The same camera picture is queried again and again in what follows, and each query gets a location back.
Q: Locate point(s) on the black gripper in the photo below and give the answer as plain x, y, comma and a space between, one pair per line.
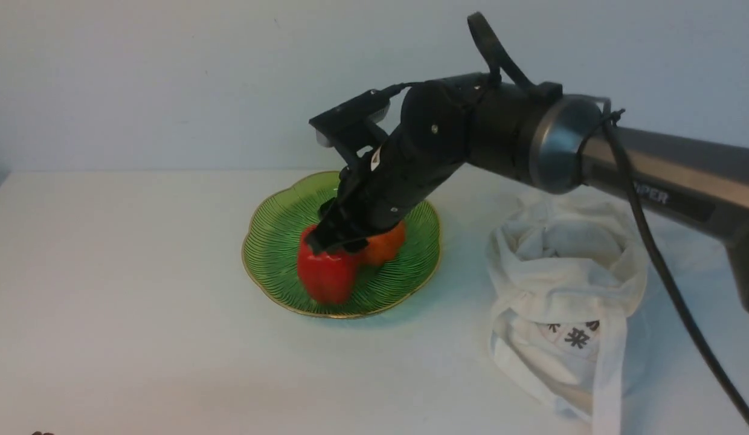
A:
427, 126

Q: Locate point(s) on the orange round fruit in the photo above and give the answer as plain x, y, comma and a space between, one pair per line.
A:
383, 248

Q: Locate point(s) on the white cloth bag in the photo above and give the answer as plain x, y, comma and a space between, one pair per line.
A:
568, 274

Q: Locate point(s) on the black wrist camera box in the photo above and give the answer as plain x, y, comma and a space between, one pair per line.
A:
353, 125

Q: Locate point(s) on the green ribbed glass plate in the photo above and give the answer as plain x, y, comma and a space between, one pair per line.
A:
269, 253

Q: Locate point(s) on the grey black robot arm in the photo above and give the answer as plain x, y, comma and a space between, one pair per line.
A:
555, 143

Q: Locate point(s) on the red bell pepper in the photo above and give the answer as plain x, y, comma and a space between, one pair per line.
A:
328, 279

